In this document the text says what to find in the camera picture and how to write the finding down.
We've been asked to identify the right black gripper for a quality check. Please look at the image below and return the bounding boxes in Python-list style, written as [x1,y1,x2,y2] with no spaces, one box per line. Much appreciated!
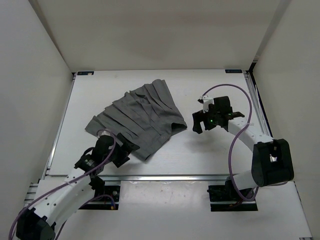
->
[192,104,220,134]

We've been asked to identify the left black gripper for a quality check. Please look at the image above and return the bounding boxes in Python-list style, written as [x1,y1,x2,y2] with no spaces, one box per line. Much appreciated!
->
[103,132,140,167]

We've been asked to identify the grey pleated skirt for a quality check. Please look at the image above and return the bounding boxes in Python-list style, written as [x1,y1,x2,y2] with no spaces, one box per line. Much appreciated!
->
[85,79,187,161]

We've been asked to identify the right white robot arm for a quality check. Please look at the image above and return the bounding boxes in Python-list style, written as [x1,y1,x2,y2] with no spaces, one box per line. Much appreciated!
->
[192,95,294,200]

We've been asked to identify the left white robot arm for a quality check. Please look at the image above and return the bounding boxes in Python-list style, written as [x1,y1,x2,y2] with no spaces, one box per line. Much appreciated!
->
[8,130,139,240]

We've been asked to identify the right blue label sticker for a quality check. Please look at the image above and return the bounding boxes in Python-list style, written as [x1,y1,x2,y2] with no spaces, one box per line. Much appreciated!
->
[225,69,243,74]

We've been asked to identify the blue label sticker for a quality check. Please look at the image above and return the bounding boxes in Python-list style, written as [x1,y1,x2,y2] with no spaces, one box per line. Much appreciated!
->
[77,71,94,76]
[225,69,243,74]

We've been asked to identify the left blue label sticker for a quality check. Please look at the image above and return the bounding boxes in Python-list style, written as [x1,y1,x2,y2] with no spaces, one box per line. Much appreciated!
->
[77,71,94,76]

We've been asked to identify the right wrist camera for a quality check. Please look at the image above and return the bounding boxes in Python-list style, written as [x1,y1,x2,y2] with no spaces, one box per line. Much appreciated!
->
[197,95,214,113]

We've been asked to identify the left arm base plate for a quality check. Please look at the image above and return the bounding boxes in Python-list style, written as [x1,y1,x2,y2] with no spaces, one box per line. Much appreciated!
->
[79,182,121,211]

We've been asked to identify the aluminium front rail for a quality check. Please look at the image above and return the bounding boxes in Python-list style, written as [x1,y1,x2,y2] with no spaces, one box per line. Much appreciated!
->
[100,174,228,182]

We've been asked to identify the right aluminium side rail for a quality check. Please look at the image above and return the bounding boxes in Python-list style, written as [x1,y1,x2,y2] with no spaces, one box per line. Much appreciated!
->
[243,70,287,181]

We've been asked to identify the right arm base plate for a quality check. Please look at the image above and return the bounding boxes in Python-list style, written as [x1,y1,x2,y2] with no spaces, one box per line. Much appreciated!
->
[207,184,258,212]

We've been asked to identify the left aluminium frame rail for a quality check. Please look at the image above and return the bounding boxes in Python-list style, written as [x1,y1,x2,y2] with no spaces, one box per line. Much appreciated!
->
[9,109,63,240]

